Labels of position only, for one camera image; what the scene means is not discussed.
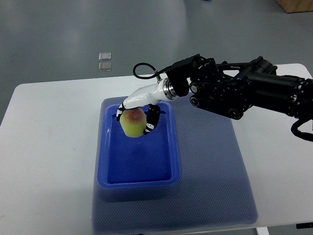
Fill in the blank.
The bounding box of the blue plastic tray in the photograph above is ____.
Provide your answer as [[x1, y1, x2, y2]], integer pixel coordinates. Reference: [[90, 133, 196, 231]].
[[95, 99, 180, 189]]

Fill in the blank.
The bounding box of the upper metal floor plate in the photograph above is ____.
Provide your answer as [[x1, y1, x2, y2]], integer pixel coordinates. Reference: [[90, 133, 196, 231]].
[[98, 52, 112, 61]]

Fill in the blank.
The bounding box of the brown cardboard box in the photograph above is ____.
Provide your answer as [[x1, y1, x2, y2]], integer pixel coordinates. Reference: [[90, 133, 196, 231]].
[[277, 0, 313, 13]]

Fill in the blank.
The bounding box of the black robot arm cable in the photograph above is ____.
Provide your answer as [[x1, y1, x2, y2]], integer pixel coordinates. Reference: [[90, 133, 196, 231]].
[[133, 63, 172, 83]]

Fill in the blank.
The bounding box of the green red peach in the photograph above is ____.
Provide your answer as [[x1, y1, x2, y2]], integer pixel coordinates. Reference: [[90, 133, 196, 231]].
[[120, 108, 147, 138]]

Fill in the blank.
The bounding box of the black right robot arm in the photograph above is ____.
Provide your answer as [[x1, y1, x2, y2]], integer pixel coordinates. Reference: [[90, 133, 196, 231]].
[[165, 54, 313, 141]]

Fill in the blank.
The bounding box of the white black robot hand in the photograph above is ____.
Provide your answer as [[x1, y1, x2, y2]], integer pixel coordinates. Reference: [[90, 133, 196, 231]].
[[116, 78, 178, 135]]

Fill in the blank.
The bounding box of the grey blue textured mat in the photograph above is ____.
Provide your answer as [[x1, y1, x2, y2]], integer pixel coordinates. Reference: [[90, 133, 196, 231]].
[[92, 96, 258, 235]]

